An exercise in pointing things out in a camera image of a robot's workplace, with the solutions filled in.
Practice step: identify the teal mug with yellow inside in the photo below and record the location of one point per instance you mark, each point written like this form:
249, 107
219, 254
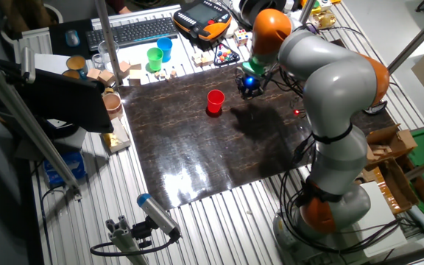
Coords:
76, 64

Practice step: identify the white flat board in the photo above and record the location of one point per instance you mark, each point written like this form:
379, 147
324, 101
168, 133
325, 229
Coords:
385, 221

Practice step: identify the grey computer mouse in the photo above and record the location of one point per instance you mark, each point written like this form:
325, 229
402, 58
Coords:
72, 38

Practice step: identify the open cardboard box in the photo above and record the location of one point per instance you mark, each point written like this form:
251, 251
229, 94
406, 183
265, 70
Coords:
399, 141

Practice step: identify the upright aluminium post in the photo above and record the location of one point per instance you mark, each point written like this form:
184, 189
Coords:
106, 37

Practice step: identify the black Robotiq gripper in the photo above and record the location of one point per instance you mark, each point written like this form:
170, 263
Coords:
249, 81

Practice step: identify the pink beige cup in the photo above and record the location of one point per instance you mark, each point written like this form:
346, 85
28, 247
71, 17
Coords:
112, 105

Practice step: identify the black filament spool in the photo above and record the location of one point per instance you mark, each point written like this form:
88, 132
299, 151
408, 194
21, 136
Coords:
249, 11

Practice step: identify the white paper sheet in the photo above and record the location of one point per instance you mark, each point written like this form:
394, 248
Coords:
52, 63

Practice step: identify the black flat monitor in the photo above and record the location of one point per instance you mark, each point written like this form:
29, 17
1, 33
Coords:
61, 99

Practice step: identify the orange black teach pendant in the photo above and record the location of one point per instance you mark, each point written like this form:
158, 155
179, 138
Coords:
201, 18

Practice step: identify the white cube with coloured dots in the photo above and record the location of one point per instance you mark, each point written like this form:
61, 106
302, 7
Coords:
241, 37

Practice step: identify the shiny golden object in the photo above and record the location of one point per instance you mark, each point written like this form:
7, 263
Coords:
324, 20

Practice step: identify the small clear glass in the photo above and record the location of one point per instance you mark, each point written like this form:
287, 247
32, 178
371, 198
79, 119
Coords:
97, 62

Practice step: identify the green plastic cup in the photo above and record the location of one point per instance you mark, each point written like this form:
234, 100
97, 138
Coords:
155, 59

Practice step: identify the thin aluminium post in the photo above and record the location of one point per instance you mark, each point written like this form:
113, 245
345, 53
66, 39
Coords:
307, 11

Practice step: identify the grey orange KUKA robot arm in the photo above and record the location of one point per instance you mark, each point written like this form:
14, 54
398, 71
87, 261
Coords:
337, 84

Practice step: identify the silver camera with blue cap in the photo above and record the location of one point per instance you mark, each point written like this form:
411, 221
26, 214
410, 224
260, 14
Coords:
158, 215

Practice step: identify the flat box with gold item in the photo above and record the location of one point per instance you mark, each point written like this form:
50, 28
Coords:
116, 136

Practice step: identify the black triangle rack with balls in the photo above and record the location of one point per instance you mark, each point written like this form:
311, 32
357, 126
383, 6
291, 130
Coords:
226, 57

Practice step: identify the black mouse pad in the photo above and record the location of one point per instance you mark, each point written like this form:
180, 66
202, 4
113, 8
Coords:
59, 40

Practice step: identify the blue plastic packet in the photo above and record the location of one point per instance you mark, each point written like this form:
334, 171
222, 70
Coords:
64, 167

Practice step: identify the tall clear glass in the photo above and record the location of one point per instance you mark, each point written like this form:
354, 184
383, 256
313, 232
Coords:
102, 49

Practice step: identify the light wooden block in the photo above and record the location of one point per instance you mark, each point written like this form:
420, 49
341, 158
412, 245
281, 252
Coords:
197, 60
207, 59
93, 73
135, 77
106, 78
124, 68

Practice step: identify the red plastic cup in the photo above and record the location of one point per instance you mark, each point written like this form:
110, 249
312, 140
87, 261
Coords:
215, 99

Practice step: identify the white round basket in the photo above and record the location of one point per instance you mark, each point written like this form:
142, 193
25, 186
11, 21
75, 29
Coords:
9, 37

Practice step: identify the long slanted aluminium beam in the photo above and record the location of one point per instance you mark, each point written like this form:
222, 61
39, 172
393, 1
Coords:
31, 125

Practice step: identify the yellow rimmed mug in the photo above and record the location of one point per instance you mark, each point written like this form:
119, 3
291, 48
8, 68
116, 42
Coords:
70, 74

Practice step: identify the long brown cardboard box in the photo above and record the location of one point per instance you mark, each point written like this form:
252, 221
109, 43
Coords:
396, 184

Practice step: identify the blue plastic cup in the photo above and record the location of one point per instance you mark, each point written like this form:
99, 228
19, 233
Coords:
165, 48

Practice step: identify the slanted aluminium post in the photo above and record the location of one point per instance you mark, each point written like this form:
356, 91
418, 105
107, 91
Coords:
418, 38

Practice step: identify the silver camera on beam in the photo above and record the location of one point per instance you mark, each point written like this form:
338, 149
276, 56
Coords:
28, 64

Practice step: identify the tiny wooden block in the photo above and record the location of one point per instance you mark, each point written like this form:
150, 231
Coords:
162, 73
157, 75
173, 73

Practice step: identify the black computer keyboard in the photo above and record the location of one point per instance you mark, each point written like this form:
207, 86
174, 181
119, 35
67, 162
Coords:
134, 32

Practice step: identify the black curved tray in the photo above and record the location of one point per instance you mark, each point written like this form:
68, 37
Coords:
375, 108

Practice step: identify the bare person hand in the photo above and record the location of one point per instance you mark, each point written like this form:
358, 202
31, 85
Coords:
124, 10

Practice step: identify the short aluminium profile stub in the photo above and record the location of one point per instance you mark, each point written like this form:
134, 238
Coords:
123, 239

